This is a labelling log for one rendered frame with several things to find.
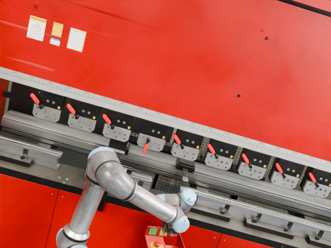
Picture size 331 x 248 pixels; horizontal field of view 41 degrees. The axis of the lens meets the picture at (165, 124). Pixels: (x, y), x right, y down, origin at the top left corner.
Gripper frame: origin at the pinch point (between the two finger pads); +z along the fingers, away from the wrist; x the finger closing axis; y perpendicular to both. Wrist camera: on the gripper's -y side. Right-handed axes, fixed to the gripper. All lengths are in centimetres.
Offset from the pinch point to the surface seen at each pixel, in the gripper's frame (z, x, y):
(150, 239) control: 15.1, -2.7, -3.2
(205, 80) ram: -58, 8, -57
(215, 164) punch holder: -17.3, 28.4, -35.7
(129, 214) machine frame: 20.7, -12.4, -21.4
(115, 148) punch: -3, -26, -49
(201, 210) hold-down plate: 9.0, 27.9, -21.8
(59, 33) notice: -53, -69, -76
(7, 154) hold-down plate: 19, -84, -51
